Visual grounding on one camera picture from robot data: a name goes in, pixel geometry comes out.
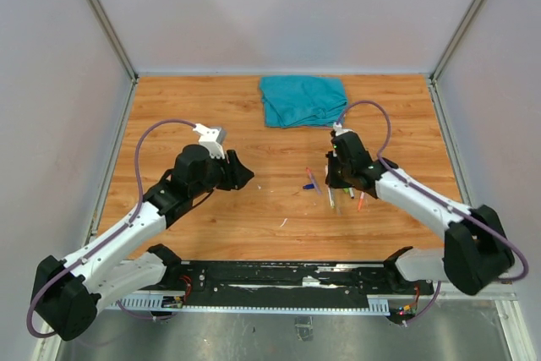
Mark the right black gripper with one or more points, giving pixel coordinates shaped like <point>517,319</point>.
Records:
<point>331,180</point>

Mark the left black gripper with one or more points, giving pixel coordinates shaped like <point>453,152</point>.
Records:
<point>236,173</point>

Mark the white pen yellow-green tip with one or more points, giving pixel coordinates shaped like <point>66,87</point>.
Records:
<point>331,198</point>

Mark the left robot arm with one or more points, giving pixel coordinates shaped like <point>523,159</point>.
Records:
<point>69,293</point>

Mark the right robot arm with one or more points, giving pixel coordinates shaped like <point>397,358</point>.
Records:
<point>474,253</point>

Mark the orange pen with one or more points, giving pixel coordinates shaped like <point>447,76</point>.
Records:
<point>360,201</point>

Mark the pink marker on table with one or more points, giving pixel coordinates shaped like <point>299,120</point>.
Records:
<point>313,180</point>

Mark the teal folded cloth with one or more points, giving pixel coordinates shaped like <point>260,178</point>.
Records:
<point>291,101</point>

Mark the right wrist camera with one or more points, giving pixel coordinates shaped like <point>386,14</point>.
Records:
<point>338,129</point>

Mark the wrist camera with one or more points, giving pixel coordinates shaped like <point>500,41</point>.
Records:
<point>338,129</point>
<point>212,139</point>

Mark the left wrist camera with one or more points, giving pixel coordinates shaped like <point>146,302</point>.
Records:
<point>212,139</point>

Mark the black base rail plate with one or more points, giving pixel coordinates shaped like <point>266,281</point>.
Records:
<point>288,285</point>

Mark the grey slotted cable duct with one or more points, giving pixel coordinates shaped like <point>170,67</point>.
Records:
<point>166,303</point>

